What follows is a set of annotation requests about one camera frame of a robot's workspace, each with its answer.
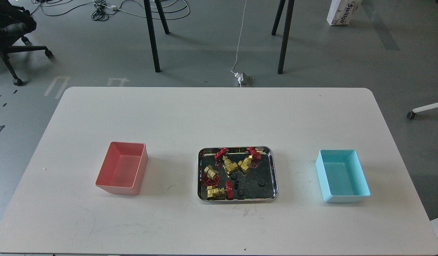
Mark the black office chair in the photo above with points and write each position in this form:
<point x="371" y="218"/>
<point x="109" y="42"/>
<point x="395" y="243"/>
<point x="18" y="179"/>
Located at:
<point x="14" y="24"/>

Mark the stainless steel tray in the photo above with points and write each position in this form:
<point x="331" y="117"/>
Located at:
<point x="249" y="183"/>

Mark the white chair leg with caster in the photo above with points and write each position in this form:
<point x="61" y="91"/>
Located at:
<point x="413" y="113"/>

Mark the white cardboard box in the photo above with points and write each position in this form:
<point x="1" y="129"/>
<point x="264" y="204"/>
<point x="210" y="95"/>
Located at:
<point x="341" y="12"/>

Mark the pink plastic box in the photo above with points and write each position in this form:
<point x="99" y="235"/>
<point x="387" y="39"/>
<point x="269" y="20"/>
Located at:
<point x="123" y="168"/>

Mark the light blue plastic box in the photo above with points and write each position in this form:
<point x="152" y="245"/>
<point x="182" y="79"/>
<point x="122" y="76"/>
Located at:
<point x="341" y="177"/>

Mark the black table leg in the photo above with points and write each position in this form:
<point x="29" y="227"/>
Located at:
<point x="287" y="25"/>
<point x="152" y="38"/>
<point x="162" y="16"/>
<point x="278" y="16"/>

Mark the brass valve red handle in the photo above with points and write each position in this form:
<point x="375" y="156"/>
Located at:
<point x="229" y="166"/>
<point x="251" y="161"/>
<point x="211" y="177"/>
<point x="216" y="193"/>

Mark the grey floor socket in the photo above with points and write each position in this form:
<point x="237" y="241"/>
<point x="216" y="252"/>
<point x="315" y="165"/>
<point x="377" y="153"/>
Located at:
<point x="242" y="79"/>

